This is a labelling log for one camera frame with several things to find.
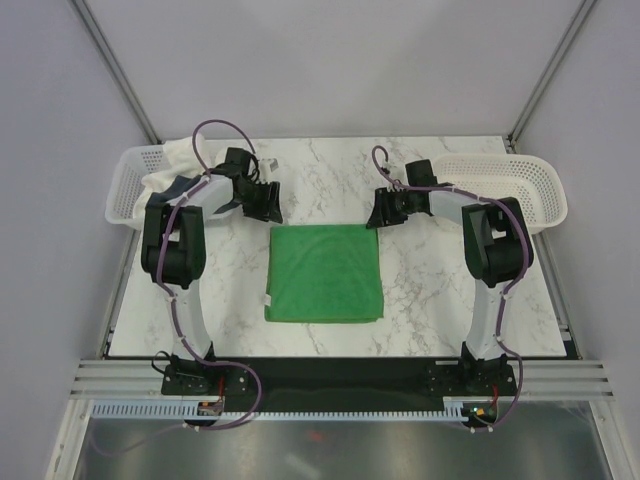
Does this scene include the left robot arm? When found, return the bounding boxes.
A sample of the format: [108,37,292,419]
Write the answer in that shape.
[141,147,283,394]

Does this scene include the left white plastic basket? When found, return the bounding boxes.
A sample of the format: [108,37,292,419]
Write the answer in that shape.
[105,146,173,230]

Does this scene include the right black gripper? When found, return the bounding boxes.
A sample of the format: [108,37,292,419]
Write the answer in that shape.
[366,187,415,230]

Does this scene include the right white plastic basket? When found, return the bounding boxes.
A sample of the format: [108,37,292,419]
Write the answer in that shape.
[432,153,568,235]

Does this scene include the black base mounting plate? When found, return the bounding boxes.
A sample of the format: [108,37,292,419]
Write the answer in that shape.
[161,357,516,411]

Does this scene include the green towel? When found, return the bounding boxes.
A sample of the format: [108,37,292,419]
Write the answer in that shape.
[264,224,384,325]

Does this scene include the white slotted cable duct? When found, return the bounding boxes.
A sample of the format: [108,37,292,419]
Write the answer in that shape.
[90,397,498,423]

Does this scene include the aluminium extrusion rail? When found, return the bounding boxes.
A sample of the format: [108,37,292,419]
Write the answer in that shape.
[71,359,614,401]

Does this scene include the right aluminium frame post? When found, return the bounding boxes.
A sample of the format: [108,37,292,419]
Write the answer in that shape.
[503,0,599,154]

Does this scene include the dark blue towel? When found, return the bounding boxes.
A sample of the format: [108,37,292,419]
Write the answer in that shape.
[144,175,239,221]

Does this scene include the white towel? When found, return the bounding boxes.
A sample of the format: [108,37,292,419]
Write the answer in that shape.
[132,134,212,230]

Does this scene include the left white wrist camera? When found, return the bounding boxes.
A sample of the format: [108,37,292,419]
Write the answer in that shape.
[258,158,279,175]

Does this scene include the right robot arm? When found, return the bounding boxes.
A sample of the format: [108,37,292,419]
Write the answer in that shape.
[366,159,534,394]

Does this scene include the white plastic basket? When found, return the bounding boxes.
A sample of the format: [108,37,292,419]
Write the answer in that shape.
[105,146,173,230]
[432,153,568,235]

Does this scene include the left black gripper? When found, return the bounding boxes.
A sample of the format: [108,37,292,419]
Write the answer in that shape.
[235,180,283,225]

